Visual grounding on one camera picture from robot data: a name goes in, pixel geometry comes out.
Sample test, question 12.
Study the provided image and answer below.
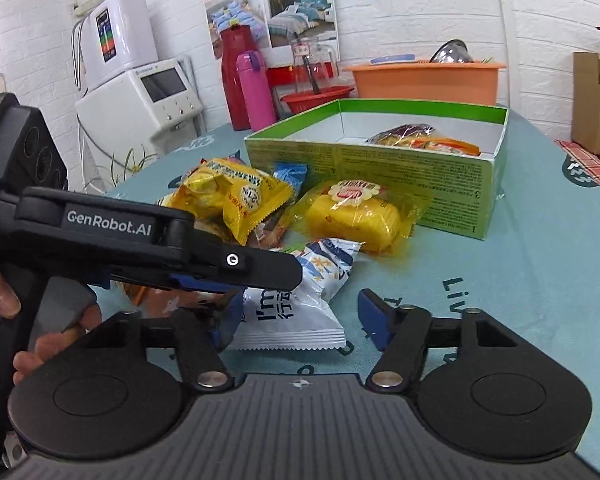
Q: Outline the yellow chips packet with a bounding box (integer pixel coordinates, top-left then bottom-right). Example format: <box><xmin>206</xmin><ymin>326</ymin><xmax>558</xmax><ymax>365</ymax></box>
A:
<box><xmin>166</xmin><ymin>157</ymin><xmax>295</xmax><ymax>247</ymax></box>

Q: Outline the yellow cake packet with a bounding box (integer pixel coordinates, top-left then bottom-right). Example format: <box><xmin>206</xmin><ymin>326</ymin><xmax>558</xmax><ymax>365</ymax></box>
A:
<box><xmin>285</xmin><ymin>179</ymin><xmax>431</xmax><ymax>257</ymax></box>

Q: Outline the red flat box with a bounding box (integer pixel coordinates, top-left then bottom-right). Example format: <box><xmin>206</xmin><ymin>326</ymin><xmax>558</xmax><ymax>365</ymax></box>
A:
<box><xmin>266</xmin><ymin>66</ymin><xmax>301</xmax><ymax>91</ymax></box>

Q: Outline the small blue snack packet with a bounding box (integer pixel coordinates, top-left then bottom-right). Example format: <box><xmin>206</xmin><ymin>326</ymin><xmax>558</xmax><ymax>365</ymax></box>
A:
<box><xmin>272</xmin><ymin>161</ymin><xmax>308</xmax><ymax>196</ymax></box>

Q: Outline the teal printed tablecloth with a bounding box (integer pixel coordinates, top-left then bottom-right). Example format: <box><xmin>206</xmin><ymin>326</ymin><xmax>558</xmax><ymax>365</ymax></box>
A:
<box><xmin>82</xmin><ymin>105</ymin><xmax>600</xmax><ymax>480</ymax></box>

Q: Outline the red plastic basket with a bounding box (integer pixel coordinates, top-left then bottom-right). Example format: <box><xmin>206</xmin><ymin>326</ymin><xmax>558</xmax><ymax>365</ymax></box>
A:
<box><xmin>280</xmin><ymin>85</ymin><xmax>355</xmax><ymax>117</ymax></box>

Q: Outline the red plaid cloth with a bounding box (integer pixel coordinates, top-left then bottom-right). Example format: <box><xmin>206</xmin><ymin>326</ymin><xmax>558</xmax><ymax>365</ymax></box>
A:
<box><xmin>555</xmin><ymin>139</ymin><xmax>600</xmax><ymax>191</ymax></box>

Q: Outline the brown cardboard box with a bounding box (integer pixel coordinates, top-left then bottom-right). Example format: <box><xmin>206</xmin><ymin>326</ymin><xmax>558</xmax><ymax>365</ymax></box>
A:
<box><xmin>572</xmin><ymin>26</ymin><xmax>600</xmax><ymax>161</ymax></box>

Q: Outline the pink bottle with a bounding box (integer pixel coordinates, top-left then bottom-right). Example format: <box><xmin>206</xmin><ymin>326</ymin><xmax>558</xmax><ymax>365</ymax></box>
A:
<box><xmin>236</xmin><ymin>50</ymin><xmax>277</xmax><ymax>131</ymax></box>

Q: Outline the green cardboard box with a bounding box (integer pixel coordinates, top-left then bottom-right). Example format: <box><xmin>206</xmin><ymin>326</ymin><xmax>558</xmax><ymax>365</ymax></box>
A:
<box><xmin>244</xmin><ymin>99</ymin><xmax>510</xmax><ymax>240</ymax></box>

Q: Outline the white snack packet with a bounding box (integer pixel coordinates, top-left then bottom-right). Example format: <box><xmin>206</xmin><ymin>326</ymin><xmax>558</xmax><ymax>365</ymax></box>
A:
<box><xmin>227</xmin><ymin>237</ymin><xmax>363</xmax><ymax>352</ymax></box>

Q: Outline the person's left hand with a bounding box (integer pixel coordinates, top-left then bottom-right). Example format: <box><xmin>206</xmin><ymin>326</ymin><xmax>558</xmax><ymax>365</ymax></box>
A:
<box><xmin>0</xmin><ymin>264</ymin><xmax>104</xmax><ymax>387</ymax></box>

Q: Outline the green leafy plant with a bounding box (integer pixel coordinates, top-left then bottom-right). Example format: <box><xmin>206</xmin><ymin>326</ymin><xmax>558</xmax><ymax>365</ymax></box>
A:
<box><xmin>82</xmin><ymin>144</ymin><xmax>158</xmax><ymax>193</ymax></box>

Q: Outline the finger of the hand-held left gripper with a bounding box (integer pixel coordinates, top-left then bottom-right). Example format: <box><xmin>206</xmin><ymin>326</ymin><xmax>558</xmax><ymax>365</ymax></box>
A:
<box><xmin>180</xmin><ymin>236</ymin><xmax>304</xmax><ymax>292</ymax></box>
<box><xmin>107</xmin><ymin>273</ymin><xmax>242</xmax><ymax>296</ymax></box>

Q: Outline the metal bowl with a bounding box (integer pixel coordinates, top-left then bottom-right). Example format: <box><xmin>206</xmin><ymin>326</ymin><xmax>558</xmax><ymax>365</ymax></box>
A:
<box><xmin>428</xmin><ymin>40</ymin><xmax>473</xmax><ymax>66</ymax></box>

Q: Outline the glass jar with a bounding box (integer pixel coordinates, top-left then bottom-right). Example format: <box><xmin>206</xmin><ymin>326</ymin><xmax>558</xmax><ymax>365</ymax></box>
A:
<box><xmin>289</xmin><ymin>37</ymin><xmax>340</xmax><ymax>96</ymax></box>

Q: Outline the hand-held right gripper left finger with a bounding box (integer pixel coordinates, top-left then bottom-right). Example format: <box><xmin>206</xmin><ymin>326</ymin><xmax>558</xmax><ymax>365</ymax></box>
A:
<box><xmin>84</xmin><ymin>290</ymin><xmax>246</xmax><ymax>394</ymax></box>

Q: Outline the red thermos flask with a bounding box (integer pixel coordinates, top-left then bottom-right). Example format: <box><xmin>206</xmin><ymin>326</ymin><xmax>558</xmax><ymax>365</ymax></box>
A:
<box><xmin>219</xmin><ymin>25</ymin><xmax>253</xmax><ymax>132</ymax></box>

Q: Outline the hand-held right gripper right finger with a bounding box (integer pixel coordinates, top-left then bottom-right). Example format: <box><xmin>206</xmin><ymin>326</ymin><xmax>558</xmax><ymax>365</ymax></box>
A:
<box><xmin>357</xmin><ymin>288</ymin><xmax>521</xmax><ymax>395</ymax></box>

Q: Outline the clear wrapped pastry packet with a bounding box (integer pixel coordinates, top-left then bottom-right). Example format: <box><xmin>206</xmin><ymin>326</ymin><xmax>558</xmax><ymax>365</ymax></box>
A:
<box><xmin>365</xmin><ymin>124</ymin><xmax>481</xmax><ymax>157</ymax></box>

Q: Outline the orange plastic basin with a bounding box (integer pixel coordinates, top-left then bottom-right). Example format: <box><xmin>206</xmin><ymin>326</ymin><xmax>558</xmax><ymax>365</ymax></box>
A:
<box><xmin>342</xmin><ymin>60</ymin><xmax>508</xmax><ymax>107</ymax></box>

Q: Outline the bedroom photo wall poster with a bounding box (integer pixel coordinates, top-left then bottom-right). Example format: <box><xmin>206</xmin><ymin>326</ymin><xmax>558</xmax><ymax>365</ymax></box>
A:
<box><xmin>205</xmin><ymin>0</ymin><xmax>340</xmax><ymax>61</ymax></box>

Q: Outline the white wall pipe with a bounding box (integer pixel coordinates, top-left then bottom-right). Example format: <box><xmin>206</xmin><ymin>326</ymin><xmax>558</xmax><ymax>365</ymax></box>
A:
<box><xmin>489</xmin><ymin>0</ymin><xmax>512</xmax><ymax>107</ymax></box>

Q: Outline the white machine with screen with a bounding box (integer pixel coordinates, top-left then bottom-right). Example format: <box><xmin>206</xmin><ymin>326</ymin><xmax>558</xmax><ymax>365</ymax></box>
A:
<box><xmin>75</xmin><ymin>57</ymin><xmax>205</xmax><ymax>158</ymax></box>

